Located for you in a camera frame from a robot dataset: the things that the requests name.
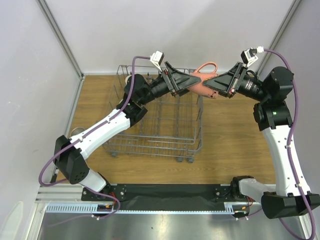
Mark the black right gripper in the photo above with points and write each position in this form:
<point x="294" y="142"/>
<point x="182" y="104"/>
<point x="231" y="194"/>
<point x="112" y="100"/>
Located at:
<point x="236" y="80"/>

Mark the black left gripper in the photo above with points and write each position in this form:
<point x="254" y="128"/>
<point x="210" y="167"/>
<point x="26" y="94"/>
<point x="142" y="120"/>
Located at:
<point x="176" y="82"/>

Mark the pink patterned mug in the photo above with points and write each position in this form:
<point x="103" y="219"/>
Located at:
<point x="199" y="88"/>

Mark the blue butterfly mug orange inside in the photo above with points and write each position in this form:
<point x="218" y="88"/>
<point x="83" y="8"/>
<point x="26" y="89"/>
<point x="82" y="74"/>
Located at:
<point x="128" y="80"/>

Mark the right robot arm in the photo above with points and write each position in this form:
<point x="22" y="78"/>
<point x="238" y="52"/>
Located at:
<point x="292" y="195"/>

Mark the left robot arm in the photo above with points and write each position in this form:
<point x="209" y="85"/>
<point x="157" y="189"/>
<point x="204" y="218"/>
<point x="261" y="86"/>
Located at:
<point x="71" y="153"/>

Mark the beige steel-lined tumbler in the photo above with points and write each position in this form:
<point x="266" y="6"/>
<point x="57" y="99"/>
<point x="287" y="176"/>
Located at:
<point x="77" y="131"/>

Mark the white plastic object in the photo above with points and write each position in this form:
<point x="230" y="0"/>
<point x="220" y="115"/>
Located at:
<point x="12" y="222"/>

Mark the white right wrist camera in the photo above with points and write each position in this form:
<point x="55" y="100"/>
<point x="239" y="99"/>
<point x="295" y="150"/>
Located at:
<point x="249" y="56"/>

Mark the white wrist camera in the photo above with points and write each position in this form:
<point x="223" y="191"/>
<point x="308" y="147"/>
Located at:
<point x="249" y="56"/>
<point x="156" y="59"/>

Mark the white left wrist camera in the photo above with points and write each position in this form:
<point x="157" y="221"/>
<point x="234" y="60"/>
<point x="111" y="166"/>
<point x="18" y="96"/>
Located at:
<point x="156" y="59"/>

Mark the grey wire dish rack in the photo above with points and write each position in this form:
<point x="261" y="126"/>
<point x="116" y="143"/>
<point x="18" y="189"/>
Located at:
<point x="172" y="127"/>

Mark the black mounting base plate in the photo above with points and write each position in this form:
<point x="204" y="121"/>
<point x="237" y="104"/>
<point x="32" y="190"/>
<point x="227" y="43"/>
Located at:
<point x="176" y="197"/>

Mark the aluminium rail with cable duct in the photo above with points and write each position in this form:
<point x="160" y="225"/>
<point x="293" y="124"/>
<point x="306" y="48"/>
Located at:
<point x="66" y="198"/>

